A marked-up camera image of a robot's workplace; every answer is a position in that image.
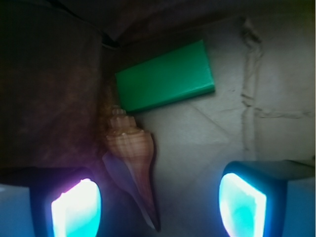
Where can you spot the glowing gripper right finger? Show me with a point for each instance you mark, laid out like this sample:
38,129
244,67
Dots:
269,198

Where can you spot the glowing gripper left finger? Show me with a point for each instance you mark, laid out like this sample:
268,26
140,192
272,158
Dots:
49,202

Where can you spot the orange spiral sea shell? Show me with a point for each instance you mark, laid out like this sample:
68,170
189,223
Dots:
128,161

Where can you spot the brown paper bag tray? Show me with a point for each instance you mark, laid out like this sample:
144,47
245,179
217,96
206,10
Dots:
58,61

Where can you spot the green rectangular block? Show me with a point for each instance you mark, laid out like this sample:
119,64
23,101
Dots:
177,75

